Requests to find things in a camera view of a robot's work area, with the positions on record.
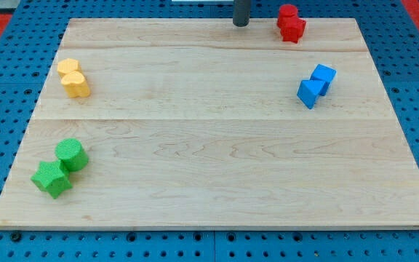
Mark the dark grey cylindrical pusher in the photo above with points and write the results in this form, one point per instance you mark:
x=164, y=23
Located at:
x=241, y=12

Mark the red cylinder block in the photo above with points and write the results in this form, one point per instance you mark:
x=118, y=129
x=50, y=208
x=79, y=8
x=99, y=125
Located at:
x=286, y=11

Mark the red star block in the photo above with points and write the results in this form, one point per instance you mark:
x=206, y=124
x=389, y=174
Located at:
x=292, y=28

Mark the blue cube block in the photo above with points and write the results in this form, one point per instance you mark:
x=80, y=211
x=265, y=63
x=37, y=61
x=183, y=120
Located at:
x=325, y=74

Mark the blue triangular prism block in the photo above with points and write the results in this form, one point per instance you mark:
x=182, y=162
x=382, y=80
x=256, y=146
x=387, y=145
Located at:
x=309, y=91

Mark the light wooden board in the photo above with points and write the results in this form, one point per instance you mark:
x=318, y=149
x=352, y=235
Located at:
x=195, y=124

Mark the yellow heart block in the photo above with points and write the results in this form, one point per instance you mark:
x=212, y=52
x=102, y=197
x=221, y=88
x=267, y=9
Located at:
x=75, y=85

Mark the yellow hexagon block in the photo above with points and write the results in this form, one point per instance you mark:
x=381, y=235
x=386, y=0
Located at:
x=67, y=66

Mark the green cylinder block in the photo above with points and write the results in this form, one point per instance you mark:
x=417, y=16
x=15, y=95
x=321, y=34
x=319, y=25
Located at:
x=71, y=153

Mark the green star block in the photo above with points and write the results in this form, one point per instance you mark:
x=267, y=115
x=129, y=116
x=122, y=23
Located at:
x=52, y=177

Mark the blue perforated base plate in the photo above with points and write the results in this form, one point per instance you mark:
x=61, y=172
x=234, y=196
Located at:
x=27, y=49

